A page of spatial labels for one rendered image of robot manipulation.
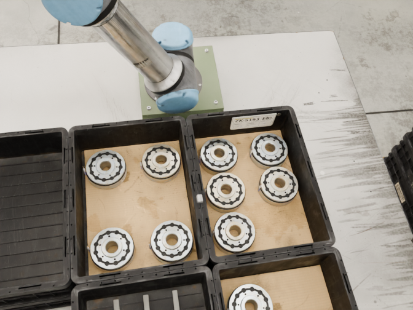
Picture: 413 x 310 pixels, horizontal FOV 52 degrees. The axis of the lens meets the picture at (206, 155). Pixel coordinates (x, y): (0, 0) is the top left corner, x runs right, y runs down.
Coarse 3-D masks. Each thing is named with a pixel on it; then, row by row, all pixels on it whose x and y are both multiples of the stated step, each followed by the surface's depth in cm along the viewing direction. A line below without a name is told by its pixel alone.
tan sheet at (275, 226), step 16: (240, 144) 121; (240, 160) 119; (288, 160) 120; (208, 176) 115; (240, 176) 116; (256, 176) 117; (224, 192) 113; (256, 192) 114; (208, 208) 111; (240, 208) 112; (256, 208) 112; (272, 208) 112; (288, 208) 113; (256, 224) 110; (272, 224) 110; (288, 224) 110; (304, 224) 111; (256, 240) 108; (272, 240) 108; (288, 240) 108; (304, 240) 109
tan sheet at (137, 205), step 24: (144, 144) 119; (168, 144) 119; (96, 192) 111; (120, 192) 111; (144, 192) 112; (168, 192) 112; (96, 216) 107; (120, 216) 108; (144, 216) 108; (168, 216) 109; (144, 240) 105; (168, 240) 106; (144, 264) 102
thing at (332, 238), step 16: (224, 112) 114; (240, 112) 114; (256, 112) 115; (272, 112) 116; (192, 128) 111; (192, 144) 108; (304, 144) 111; (192, 160) 106; (304, 160) 109; (320, 192) 104; (320, 208) 102; (208, 224) 98; (208, 240) 96; (224, 256) 95; (240, 256) 95; (256, 256) 95
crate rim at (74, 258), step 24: (144, 120) 111; (168, 120) 111; (72, 144) 106; (72, 168) 102; (192, 168) 105; (72, 192) 99; (192, 192) 102; (72, 216) 97; (72, 240) 94; (72, 264) 91; (168, 264) 93; (192, 264) 93
